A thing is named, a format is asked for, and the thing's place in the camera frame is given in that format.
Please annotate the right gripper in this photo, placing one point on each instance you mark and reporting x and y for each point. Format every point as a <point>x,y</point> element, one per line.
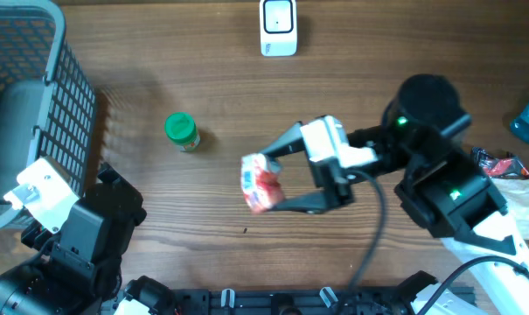
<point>339,189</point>

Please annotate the red white packet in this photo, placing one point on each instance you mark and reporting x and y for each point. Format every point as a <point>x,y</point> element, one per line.
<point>259,182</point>

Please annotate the green lid jar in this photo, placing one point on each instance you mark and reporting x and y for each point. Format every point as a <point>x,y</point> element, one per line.
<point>181,129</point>

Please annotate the black red snack packet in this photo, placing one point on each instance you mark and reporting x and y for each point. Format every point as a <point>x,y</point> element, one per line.
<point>499,168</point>

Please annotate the beige PanTree snack pouch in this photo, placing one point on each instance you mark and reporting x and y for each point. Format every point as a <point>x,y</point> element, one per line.
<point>516,193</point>

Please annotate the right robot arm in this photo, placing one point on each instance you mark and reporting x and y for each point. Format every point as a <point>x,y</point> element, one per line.
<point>442,189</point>

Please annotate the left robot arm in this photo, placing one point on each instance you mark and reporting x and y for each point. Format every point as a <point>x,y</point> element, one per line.
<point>80,242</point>

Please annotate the white barcode scanner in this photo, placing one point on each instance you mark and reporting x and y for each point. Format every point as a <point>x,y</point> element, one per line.
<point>278,28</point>

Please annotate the grey plastic mesh basket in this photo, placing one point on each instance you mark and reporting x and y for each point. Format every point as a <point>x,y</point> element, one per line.
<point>47,104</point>

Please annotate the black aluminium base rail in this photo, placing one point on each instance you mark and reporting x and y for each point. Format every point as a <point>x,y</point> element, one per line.
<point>369,301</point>

